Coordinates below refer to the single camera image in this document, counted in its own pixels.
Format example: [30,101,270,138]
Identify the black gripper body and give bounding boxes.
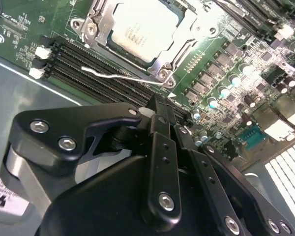
[38,154,295,236]

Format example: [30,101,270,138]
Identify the metal socket cover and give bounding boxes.
[94,0,219,76]

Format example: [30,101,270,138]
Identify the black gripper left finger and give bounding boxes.
[0,94,183,232]

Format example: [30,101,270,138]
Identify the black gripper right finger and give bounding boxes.
[162,97,295,236]

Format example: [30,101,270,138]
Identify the silver CPU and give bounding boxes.
[108,0,185,62]

